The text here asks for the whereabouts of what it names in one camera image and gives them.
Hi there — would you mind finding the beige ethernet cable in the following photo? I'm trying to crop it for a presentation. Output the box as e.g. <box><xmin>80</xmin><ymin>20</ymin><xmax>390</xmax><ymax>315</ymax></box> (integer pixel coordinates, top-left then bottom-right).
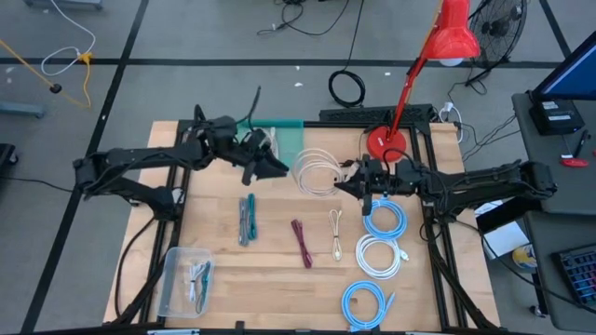
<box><xmin>291</xmin><ymin>147</ymin><xmax>358</xmax><ymax>197</ymax></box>
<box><xmin>260</xmin><ymin>127</ymin><xmax>280</xmax><ymax>162</ymax></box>

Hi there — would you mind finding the black tangled floor cable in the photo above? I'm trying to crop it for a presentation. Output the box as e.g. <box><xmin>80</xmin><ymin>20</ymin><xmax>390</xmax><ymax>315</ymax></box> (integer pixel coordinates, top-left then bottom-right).
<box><xmin>256</xmin><ymin>0</ymin><xmax>351</xmax><ymax>37</ymax></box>

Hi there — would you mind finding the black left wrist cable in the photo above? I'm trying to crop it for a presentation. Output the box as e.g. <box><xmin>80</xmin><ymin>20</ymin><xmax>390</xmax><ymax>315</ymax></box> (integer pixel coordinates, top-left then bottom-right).
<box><xmin>235</xmin><ymin>86</ymin><xmax>263</xmax><ymax>130</ymax></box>

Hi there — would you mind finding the light blue ethernet cable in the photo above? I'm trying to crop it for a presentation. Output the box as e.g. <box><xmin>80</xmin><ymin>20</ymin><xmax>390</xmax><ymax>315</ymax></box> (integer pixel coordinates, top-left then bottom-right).
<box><xmin>341</xmin><ymin>280</ymin><xmax>397</xmax><ymax>332</ymax></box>
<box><xmin>362</xmin><ymin>197</ymin><xmax>409</xmax><ymax>242</ymax></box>

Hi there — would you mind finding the yellow blue round object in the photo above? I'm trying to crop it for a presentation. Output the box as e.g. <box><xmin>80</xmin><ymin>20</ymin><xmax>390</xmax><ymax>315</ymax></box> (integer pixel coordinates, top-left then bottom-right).
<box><xmin>511</xmin><ymin>245</ymin><xmax>538</xmax><ymax>274</ymax></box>

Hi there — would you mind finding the black mini computer box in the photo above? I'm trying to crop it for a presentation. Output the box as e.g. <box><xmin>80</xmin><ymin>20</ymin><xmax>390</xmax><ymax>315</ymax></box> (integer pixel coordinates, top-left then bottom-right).
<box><xmin>528</xmin><ymin>97</ymin><xmax>587</xmax><ymax>137</ymax></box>

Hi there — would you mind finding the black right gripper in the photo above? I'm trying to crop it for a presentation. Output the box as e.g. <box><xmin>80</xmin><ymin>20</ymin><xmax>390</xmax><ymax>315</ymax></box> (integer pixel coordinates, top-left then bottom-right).
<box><xmin>333</xmin><ymin>154</ymin><xmax>420</xmax><ymax>217</ymax></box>

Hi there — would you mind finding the beige short usb cable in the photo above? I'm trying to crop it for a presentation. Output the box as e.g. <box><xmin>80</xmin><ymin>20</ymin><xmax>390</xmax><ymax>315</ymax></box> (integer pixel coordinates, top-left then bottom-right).
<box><xmin>328</xmin><ymin>208</ymin><xmax>345</xmax><ymax>262</ymax></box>

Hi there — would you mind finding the white floor cable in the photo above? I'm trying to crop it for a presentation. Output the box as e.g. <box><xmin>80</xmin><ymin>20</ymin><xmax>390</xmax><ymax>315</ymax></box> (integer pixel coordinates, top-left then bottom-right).
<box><xmin>40</xmin><ymin>0</ymin><xmax>97</xmax><ymax>78</ymax></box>

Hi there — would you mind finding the red desk lamp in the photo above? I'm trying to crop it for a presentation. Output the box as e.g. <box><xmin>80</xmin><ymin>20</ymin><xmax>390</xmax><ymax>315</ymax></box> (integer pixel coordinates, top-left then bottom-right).
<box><xmin>365</xmin><ymin>0</ymin><xmax>481</xmax><ymax>164</ymax></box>

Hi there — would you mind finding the grey desk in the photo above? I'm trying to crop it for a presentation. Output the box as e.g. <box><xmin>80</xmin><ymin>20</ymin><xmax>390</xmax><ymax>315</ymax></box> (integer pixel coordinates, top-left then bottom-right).
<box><xmin>523</xmin><ymin>208</ymin><xmax>596</xmax><ymax>334</ymax></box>
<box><xmin>510</xmin><ymin>90</ymin><xmax>596</xmax><ymax>218</ymax></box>

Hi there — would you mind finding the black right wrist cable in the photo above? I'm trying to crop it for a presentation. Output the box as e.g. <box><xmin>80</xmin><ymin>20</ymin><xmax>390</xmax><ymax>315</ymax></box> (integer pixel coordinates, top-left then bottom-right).
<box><xmin>381</xmin><ymin>147</ymin><xmax>418</xmax><ymax>177</ymax></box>

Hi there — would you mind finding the red braided usb cable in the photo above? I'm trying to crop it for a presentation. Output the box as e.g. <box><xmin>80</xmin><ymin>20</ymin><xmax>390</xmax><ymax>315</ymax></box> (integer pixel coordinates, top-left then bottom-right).
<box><xmin>291</xmin><ymin>219</ymin><xmax>314</xmax><ymax>270</ymax></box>

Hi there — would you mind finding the black power strip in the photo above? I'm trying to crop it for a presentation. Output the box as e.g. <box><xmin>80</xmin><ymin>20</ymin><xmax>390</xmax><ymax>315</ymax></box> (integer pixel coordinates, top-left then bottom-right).
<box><xmin>318</xmin><ymin>103</ymin><xmax>437</xmax><ymax>125</ymax></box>

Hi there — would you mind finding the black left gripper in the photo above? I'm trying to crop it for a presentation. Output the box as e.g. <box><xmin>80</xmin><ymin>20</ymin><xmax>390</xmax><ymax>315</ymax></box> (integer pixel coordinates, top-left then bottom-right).
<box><xmin>232</xmin><ymin>128</ymin><xmax>291</xmax><ymax>186</ymax></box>

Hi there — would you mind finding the black floor fan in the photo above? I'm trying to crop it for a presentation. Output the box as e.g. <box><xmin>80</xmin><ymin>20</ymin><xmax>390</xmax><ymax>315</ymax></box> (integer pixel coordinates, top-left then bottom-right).
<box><xmin>465</xmin><ymin>0</ymin><xmax>530</xmax><ymax>88</ymax></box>

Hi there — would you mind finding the white short usb cable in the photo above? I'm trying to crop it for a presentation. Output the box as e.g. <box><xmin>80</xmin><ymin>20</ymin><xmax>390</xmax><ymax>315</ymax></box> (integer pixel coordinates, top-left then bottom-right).
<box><xmin>187</xmin><ymin>262</ymin><xmax>200</xmax><ymax>303</ymax></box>

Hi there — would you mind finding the teal braided usb cable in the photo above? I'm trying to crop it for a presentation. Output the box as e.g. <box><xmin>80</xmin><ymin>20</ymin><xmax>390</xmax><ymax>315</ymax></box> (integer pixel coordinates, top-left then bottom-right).
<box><xmin>195</xmin><ymin>260</ymin><xmax>213</xmax><ymax>315</ymax></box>
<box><xmin>246</xmin><ymin>193</ymin><xmax>259</xmax><ymax>242</ymax></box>

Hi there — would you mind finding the clear plastic container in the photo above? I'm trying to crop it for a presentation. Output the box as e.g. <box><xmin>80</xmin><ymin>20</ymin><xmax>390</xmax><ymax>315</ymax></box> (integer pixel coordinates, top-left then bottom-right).
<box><xmin>156</xmin><ymin>246</ymin><xmax>216</xmax><ymax>320</ymax></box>

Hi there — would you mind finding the black coiled floor cable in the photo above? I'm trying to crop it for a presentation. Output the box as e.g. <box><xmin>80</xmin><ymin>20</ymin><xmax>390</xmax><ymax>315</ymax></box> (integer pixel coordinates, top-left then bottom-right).
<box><xmin>328</xmin><ymin>0</ymin><xmax>367</xmax><ymax>109</ymax></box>

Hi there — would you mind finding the teal plastic bin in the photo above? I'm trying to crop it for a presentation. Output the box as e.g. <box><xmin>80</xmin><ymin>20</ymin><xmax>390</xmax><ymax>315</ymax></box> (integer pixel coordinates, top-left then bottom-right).
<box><xmin>235</xmin><ymin>116</ymin><xmax>306</xmax><ymax>168</ymax></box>

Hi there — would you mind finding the black keyboard with coloured keys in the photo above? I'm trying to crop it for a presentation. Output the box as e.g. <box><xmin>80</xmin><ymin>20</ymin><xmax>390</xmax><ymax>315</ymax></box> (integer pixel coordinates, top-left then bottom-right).
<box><xmin>551</xmin><ymin>244</ymin><xmax>596</xmax><ymax>311</ymax></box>

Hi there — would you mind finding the grey metal furniture foot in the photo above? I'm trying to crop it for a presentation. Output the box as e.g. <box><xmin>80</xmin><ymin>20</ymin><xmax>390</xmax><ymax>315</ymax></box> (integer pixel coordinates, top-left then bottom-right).
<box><xmin>0</xmin><ymin>101</ymin><xmax>47</xmax><ymax>119</ymax></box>
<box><xmin>22</xmin><ymin>0</ymin><xmax>104</xmax><ymax>10</ymax></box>

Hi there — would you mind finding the grey braided usb cable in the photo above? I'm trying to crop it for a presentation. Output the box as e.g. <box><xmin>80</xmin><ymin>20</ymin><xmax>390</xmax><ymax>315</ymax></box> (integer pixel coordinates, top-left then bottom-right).
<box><xmin>237</xmin><ymin>197</ymin><xmax>251</xmax><ymax>248</ymax></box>

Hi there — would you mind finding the black aluminium table frame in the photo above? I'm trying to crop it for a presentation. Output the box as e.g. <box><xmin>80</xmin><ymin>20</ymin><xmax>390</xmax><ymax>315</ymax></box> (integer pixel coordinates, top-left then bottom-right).
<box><xmin>111</xmin><ymin>104</ymin><xmax>502</xmax><ymax>334</ymax></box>

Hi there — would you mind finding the white wall charger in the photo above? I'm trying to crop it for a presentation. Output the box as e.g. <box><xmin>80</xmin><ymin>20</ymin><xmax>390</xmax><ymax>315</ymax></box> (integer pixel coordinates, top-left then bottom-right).
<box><xmin>437</xmin><ymin>100</ymin><xmax>466</xmax><ymax>144</ymax></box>

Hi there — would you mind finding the white ethernet cable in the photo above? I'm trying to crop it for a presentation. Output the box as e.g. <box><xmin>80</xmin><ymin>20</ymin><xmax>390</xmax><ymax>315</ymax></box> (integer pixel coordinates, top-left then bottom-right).
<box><xmin>355</xmin><ymin>234</ymin><xmax>410</xmax><ymax>281</ymax></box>

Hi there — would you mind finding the black computer monitor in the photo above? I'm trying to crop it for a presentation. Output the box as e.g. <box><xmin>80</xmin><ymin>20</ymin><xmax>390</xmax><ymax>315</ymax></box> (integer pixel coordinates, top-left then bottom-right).
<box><xmin>530</xmin><ymin>30</ymin><xmax>596</xmax><ymax>101</ymax></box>

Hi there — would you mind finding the white paper sheet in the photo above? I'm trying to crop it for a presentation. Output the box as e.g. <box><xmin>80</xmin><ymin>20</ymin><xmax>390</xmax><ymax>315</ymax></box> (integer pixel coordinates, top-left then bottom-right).
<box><xmin>482</xmin><ymin>221</ymin><xmax>532</xmax><ymax>261</ymax></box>
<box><xmin>473</xmin><ymin>198</ymin><xmax>505</xmax><ymax>216</ymax></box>

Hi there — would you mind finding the black lamp cord with switch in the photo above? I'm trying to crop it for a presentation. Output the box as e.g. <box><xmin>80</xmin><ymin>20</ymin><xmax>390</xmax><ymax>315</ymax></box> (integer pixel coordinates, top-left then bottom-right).
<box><xmin>341</xmin><ymin>128</ymin><xmax>373</xmax><ymax>168</ymax></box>

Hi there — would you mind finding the yellow floor cable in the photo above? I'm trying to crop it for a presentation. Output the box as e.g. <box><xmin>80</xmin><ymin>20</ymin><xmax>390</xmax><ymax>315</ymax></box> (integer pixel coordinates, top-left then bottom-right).
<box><xmin>0</xmin><ymin>39</ymin><xmax>94</xmax><ymax>109</ymax></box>

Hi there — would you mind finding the black pen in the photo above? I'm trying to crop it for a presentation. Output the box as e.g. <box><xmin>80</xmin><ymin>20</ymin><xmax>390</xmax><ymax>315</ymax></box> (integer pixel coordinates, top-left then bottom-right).
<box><xmin>573</xmin><ymin>128</ymin><xmax>591</xmax><ymax>159</ymax></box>

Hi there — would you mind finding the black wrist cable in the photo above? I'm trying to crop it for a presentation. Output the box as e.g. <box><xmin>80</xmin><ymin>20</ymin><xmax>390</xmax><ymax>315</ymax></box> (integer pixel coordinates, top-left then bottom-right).
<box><xmin>235</xmin><ymin>86</ymin><xmax>263</xmax><ymax>130</ymax></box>
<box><xmin>381</xmin><ymin>147</ymin><xmax>418</xmax><ymax>177</ymax></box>

